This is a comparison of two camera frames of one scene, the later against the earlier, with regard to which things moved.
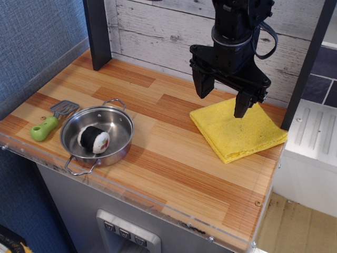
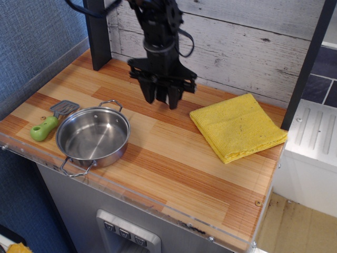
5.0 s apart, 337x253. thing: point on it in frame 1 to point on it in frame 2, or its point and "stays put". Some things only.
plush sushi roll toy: [93, 139] to [161, 93]
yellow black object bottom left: [12, 242] stays put
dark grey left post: [98, 33] stays put
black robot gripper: [234, 67] to [163, 65]
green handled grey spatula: [43, 130] stays put
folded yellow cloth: [233, 138] stays put
